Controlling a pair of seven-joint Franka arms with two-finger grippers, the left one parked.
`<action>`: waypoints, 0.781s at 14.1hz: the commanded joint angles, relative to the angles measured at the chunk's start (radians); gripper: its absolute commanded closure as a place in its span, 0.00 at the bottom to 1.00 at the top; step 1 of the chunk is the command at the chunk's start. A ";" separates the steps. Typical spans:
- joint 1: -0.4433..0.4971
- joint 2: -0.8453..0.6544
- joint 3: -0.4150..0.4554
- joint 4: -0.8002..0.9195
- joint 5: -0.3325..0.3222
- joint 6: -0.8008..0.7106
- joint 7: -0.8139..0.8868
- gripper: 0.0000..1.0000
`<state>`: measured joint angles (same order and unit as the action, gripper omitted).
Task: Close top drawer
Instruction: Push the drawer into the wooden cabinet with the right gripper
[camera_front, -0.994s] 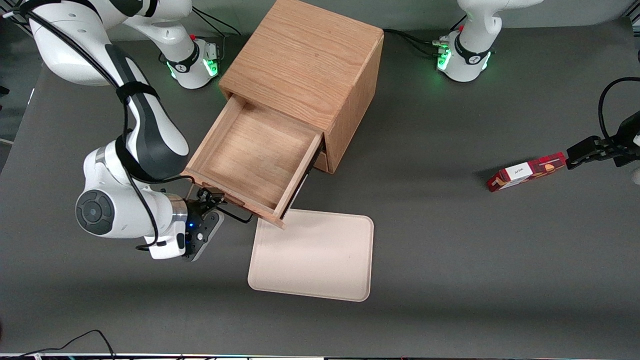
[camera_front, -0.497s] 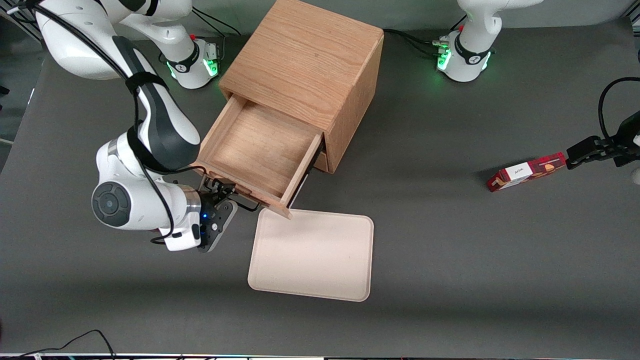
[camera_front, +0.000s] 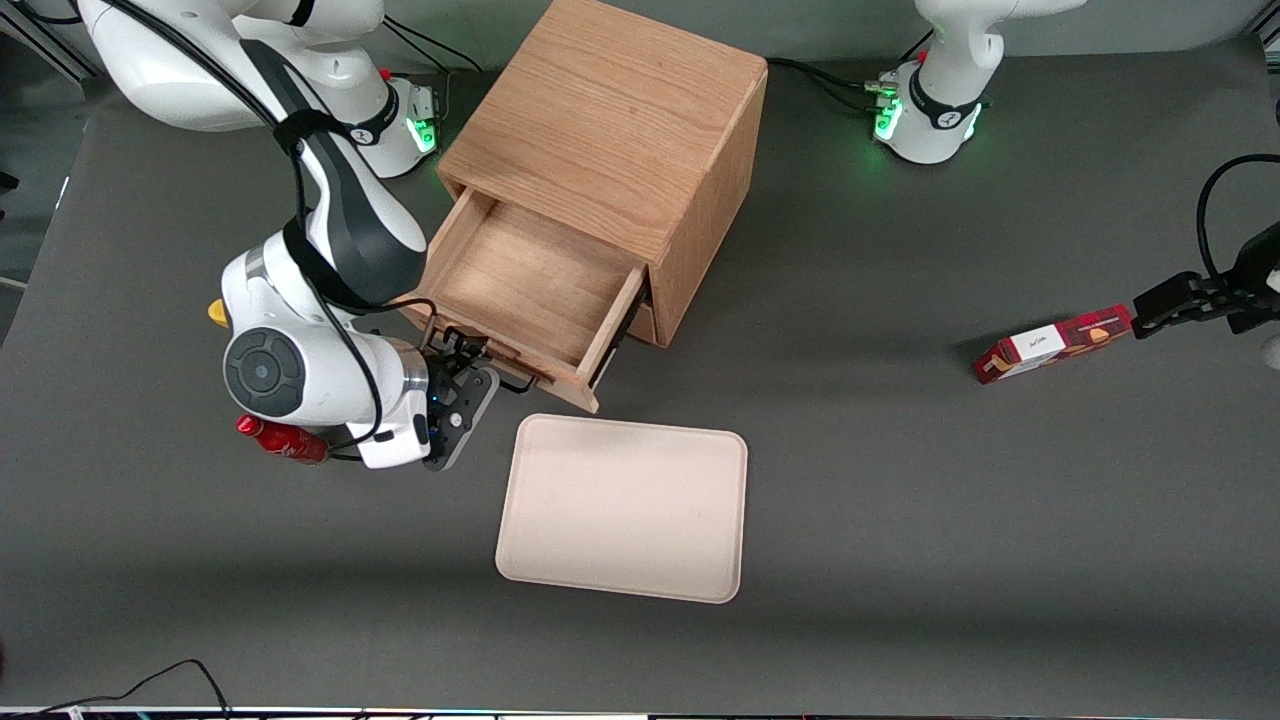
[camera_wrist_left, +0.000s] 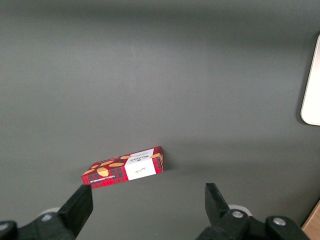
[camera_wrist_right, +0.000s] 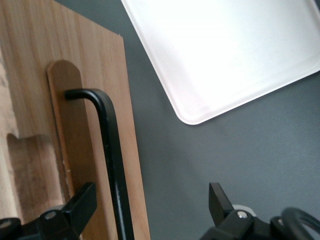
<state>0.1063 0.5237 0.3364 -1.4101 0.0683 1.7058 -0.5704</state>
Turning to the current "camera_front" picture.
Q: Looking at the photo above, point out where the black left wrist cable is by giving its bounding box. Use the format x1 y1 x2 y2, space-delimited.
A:
1196 153 1280 286

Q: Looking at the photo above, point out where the wooden drawer cabinet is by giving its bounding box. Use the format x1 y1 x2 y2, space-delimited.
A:
436 0 769 348

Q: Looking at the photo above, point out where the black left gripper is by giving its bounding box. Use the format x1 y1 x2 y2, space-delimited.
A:
1133 222 1280 339

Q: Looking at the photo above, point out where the black base cable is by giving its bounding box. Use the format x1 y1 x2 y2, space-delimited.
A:
383 15 486 113
768 56 901 106

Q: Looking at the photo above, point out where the red drink bottle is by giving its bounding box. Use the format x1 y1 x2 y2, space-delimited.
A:
235 414 331 466

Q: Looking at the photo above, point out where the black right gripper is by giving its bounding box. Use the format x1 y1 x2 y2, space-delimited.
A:
428 328 493 396

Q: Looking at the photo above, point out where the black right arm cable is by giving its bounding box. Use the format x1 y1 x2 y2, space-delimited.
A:
100 0 441 463

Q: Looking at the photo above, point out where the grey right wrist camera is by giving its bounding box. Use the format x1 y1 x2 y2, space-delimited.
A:
424 364 500 472

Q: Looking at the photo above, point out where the thin black cable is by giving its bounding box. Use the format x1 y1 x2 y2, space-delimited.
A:
30 658 233 720

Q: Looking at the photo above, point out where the cream rectangular tray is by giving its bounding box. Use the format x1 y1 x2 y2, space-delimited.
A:
495 413 749 605

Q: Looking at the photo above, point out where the black wire drawer handle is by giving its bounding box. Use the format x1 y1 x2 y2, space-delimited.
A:
420 298 538 393

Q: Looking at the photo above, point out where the red tartan shortbread box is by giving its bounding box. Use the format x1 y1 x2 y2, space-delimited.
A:
974 304 1135 386

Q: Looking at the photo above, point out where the closed wooden drawer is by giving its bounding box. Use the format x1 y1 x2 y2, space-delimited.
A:
628 300 669 348

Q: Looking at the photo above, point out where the open-box wooden drawer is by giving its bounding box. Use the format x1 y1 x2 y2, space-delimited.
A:
398 190 649 414

